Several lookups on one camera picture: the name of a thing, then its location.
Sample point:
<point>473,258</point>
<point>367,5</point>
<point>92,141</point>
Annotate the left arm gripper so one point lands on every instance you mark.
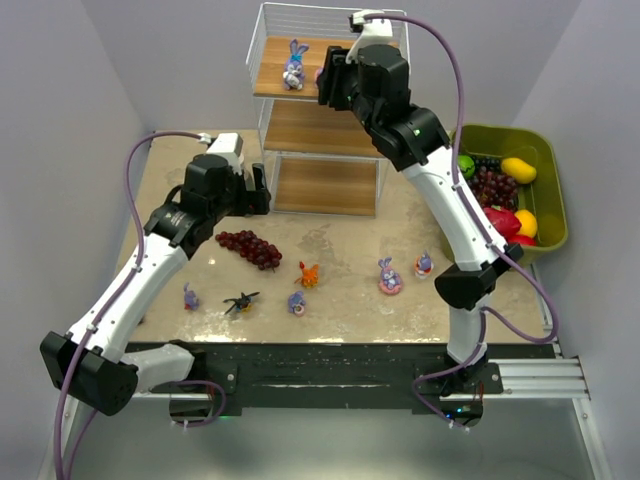
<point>255,189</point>

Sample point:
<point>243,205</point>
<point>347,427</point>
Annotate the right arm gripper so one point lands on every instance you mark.
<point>329,78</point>

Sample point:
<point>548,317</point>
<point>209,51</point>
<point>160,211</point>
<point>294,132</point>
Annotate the purple bunny blue bow toy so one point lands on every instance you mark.
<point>293,75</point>

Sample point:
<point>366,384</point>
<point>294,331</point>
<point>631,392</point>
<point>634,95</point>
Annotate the small purple bunny toy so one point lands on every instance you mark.
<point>296,304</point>

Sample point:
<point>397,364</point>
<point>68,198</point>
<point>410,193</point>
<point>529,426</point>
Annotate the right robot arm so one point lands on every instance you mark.
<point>374,85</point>

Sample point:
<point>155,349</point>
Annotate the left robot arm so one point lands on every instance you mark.
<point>89,362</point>

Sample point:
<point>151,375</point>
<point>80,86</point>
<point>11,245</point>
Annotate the red grape bunch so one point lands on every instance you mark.
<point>255,250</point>

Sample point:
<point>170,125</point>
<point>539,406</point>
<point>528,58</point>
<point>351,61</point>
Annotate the orange dragon toy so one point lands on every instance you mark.
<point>309,276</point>

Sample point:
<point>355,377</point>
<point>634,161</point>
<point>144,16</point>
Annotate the black bat-like toy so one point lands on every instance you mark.
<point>241,304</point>

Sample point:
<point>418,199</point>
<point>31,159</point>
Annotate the small standing purple bunny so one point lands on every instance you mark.
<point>190,298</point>

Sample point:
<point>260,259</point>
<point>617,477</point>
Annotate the green watermelon ball toy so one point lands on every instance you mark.
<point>467,166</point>

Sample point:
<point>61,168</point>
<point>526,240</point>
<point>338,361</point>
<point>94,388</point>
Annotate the purple bunny in orange cup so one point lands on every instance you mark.
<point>423,265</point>

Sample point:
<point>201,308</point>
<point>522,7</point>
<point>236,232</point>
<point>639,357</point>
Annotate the dark grapes in bin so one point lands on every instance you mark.
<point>491,187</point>

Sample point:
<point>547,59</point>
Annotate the yellow mango toy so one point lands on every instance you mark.
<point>522,172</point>

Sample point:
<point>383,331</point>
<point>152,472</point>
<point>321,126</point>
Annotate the pink dragon fruit toy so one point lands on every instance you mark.
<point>503,220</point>

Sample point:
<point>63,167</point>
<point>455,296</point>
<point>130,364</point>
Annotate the orange fruit toy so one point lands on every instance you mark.
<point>528,223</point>

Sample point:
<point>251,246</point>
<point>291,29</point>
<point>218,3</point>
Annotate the green plastic bin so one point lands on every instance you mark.
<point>543,197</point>

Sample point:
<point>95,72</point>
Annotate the red fruit toy in bin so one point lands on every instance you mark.
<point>522,240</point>

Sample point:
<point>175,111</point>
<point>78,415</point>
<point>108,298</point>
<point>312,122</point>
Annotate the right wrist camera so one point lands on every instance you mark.
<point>369,31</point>

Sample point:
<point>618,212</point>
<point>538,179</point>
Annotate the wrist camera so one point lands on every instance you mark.
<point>230,147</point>
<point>369,31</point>

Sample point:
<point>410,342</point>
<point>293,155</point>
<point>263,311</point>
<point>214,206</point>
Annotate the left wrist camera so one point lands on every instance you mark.
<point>230,147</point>

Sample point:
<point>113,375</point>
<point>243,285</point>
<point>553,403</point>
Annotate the white wire wooden shelf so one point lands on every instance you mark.
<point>323,161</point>

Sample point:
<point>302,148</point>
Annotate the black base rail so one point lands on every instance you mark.
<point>384,376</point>

